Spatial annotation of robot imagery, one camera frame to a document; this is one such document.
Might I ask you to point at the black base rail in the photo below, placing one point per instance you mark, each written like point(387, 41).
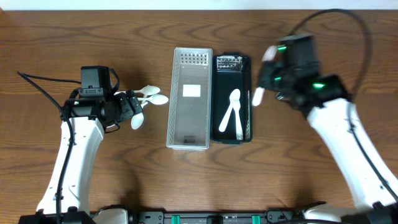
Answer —
point(158, 217)

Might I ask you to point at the clear plastic basket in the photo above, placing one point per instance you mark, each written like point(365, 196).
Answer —
point(190, 100)

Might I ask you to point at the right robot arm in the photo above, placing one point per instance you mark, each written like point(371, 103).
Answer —
point(328, 109)

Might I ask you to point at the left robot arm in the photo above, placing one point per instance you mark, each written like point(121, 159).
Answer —
point(66, 198)

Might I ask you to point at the white fork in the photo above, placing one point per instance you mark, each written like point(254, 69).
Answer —
point(236, 107)
point(268, 56)

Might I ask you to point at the white spoon top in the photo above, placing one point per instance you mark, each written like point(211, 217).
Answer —
point(146, 91)

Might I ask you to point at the white spoon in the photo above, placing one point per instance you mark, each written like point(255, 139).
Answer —
point(137, 120)
point(225, 120)
point(146, 91)
point(156, 99)

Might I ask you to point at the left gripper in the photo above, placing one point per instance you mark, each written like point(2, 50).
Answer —
point(129, 106)

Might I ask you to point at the black plastic basket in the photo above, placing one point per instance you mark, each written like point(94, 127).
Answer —
point(231, 71)

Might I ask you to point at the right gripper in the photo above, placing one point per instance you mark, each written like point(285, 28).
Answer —
point(267, 76)

